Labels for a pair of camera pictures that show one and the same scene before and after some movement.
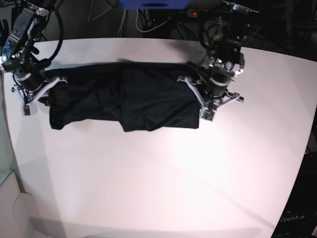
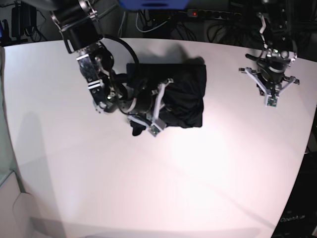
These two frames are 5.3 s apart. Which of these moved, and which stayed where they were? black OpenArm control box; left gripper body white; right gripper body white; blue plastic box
Moved: right gripper body white; left gripper body white
Stayed: black OpenArm control box; blue plastic box
